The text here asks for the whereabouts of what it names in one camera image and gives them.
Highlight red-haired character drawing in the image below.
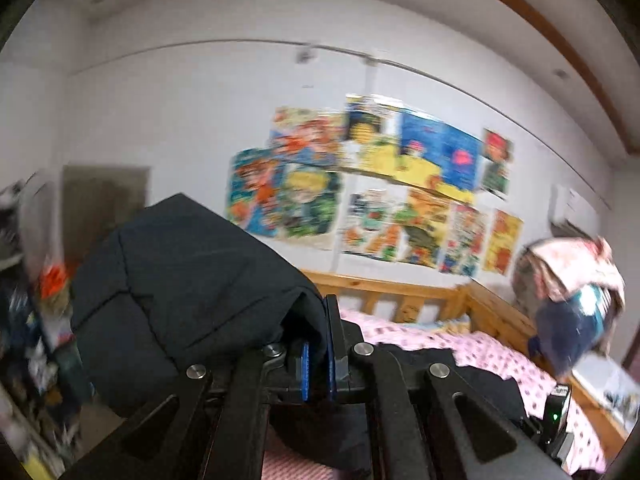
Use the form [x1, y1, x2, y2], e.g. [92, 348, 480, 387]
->
[480, 129, 513, 200]

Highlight orange-haired girl drawing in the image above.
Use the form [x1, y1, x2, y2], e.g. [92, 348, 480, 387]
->
[268, 106, 345, 168]

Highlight yellow chick drawing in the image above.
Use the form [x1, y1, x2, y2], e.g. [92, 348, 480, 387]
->
[483, 209, 524, 275]

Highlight colourful doodle poster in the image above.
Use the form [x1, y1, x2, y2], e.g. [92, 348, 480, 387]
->
[439, 204, 488, 278]

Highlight cluttered shelf items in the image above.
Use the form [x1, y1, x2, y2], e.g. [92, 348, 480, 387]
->
[1, 171, 93, 479]

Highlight mermaid girl drawing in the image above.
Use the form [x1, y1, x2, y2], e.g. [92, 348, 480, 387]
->
[226, 148, 284, 237]

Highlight blond boy drawing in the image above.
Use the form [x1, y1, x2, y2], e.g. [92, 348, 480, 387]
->
[277, 162, 343, 250]

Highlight blue sea yellow sand painting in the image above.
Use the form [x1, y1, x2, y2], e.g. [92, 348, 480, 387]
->
[340, 94, 482, 205]

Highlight white desk surface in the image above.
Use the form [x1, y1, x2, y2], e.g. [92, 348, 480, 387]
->
[572, 352, 639, 434]

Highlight orange landscape drawing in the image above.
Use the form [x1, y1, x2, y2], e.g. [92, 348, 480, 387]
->
[395, 188, 451, 269]

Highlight wooden bed frame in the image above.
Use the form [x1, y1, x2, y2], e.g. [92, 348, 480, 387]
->
[302, 270, 628, 460]

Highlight pink floral cloth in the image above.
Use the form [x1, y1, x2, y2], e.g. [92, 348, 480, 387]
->
[512, 237, 625, 309]

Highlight white wall paper notice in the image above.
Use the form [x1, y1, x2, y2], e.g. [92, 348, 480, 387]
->
[549, 184, 600, 238]

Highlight oranges and cup drawing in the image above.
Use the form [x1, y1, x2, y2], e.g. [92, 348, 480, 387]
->
[342, 188, 402, 262]

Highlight plastic bag of clothes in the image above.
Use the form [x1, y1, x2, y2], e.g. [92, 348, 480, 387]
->
[512, 249, 626, 378]

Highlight large black garment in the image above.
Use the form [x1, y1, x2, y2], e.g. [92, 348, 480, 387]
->
[67, 194, 544, 479]

